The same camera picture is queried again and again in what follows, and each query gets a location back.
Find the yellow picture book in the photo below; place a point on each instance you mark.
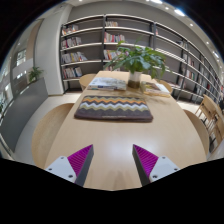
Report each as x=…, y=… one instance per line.
x=153, y=89

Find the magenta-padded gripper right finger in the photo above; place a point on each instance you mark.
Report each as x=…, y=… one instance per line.
x=160, y=166

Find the round-backed wooden chair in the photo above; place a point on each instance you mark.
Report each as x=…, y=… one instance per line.
x=198, y=128
x=86, y=81
x=48, y=133
x=166, y=86

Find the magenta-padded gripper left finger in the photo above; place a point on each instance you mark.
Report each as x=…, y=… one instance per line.
x=63, y=166

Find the small green floor plant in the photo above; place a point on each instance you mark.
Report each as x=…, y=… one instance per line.
x=34, y=74

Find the large white book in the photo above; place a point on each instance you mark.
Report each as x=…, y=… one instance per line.
x=106, y=83

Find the ceiling lights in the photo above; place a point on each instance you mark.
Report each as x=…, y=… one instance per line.
x=179, y=12

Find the slatted wooden chair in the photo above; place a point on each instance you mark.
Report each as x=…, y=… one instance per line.
x=210, y=113

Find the zigzag striped grey towel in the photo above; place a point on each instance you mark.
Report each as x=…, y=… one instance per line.
x=113, y=108

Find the grey bookshelf unit with books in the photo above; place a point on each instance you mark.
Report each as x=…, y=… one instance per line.
x=86, y=36

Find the green potted plant white pot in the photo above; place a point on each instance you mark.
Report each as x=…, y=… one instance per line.
x=135, y=78

